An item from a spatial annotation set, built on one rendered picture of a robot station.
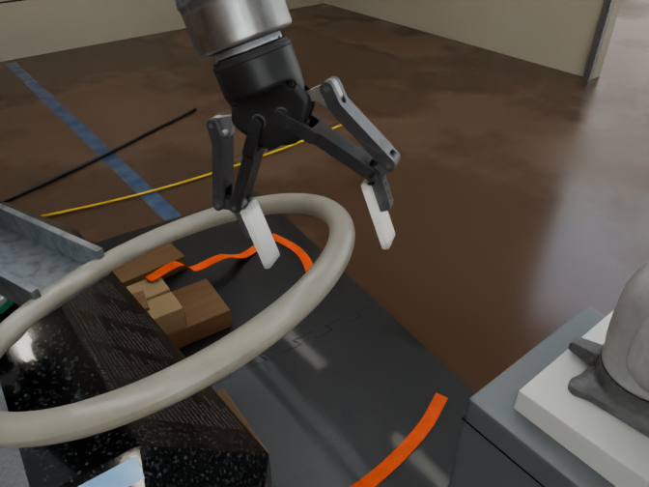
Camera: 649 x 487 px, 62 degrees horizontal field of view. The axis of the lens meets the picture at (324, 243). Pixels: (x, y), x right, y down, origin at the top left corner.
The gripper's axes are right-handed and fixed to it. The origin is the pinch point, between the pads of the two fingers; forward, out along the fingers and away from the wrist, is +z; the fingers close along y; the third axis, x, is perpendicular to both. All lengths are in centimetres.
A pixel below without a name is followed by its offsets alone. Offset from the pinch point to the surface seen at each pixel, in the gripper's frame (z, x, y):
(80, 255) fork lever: -0.4, -11.0, 46.9
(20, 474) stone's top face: 26, 8, 60
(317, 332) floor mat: 91, -117, 79
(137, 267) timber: 50, -122, 156
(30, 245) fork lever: -3, -13, 59
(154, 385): 0.8, 19.8, 8.9
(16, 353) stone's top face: 17, -12, 78
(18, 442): 1.9, 24.8, 20.8
